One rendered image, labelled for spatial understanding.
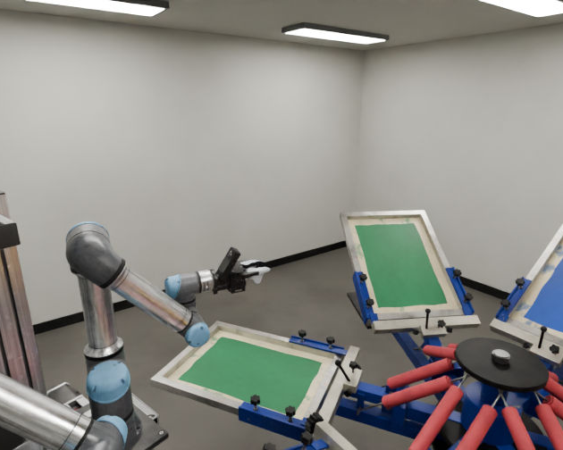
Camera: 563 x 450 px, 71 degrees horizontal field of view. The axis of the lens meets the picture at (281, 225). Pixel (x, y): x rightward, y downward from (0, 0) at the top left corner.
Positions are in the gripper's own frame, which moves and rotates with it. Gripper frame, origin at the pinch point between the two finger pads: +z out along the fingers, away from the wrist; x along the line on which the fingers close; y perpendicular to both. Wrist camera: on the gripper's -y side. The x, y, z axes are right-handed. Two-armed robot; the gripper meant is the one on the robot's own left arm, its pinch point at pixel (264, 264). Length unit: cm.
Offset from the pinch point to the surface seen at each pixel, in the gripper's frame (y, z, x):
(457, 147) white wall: 24, 362, -223
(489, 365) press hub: 29, 70, 51
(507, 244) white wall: 118, 375, -134
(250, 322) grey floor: 197, 85, -204
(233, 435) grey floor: 179, 16, -70
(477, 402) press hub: 46, 69, 51
